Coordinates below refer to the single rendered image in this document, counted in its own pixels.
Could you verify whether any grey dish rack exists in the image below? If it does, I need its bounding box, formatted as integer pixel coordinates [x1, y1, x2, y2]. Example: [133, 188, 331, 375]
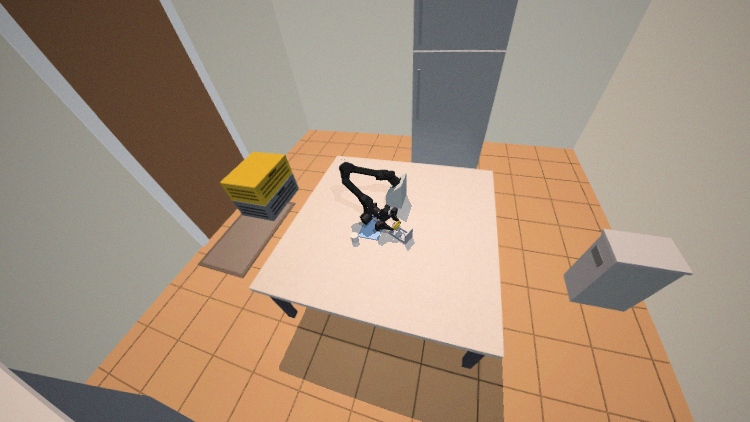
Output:
[389, 227, 413, 244]

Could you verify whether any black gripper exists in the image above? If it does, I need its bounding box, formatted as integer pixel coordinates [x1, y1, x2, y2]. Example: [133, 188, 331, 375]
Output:
[375, 207, 401, 232]

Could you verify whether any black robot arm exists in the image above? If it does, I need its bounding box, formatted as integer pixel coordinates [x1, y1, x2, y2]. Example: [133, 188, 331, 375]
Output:
[339, 162, 401, 225]

